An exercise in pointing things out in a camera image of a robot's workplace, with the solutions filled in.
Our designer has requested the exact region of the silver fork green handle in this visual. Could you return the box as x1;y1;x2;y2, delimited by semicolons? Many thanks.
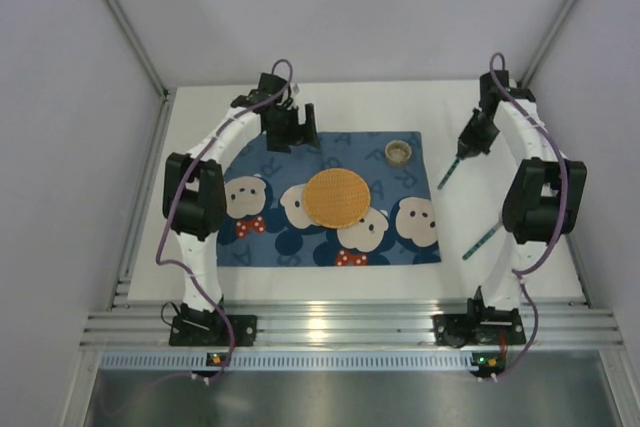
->
437;156;462;190

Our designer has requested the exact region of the round woven bamboo plate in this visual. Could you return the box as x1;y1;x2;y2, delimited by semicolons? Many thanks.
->
303;167;371;229

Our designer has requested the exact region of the blue bear print placemat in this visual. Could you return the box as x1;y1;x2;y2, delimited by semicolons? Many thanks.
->
217;131;441;267

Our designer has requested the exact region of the small grey metal cup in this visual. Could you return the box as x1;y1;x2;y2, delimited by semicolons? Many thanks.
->
384;139;413;168

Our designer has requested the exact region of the silver spoon green handle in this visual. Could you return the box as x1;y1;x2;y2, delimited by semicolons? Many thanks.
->
462;222;502;261

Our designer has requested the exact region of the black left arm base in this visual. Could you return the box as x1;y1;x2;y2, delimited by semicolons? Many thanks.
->
169;311;258;347

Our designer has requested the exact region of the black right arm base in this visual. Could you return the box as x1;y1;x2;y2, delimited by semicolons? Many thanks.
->
433;291;526;349

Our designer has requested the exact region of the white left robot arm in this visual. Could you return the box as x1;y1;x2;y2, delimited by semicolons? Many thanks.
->
155;70;320;329

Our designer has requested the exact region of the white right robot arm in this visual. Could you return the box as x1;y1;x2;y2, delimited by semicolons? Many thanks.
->
456;69;587;312

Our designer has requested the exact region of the aluminium mounting rail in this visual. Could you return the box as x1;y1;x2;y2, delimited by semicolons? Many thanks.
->
80;301;624;350

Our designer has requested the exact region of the perforated grey cable duct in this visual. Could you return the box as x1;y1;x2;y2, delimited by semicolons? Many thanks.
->
100;349;500;373

